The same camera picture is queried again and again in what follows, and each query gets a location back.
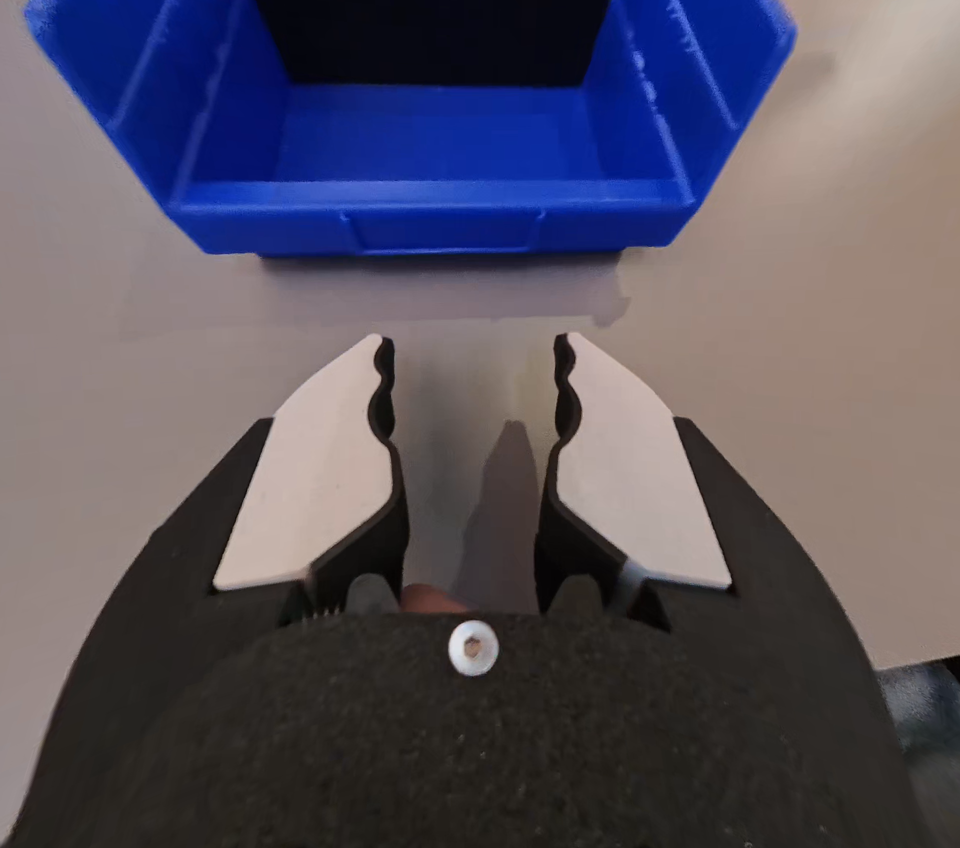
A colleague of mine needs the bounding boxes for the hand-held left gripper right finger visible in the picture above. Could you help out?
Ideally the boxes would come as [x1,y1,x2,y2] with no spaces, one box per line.
[532,332,734,632]

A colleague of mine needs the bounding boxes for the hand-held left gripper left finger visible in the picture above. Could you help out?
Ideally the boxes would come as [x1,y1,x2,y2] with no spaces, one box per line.
[212,332,412,615]

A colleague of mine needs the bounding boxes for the blue storage bin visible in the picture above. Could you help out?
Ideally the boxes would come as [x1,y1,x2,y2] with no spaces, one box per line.
[24,0,798,258]

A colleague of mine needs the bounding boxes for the person's blue jeans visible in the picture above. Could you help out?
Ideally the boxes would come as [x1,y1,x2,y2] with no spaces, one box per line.
[873,660,960,789]

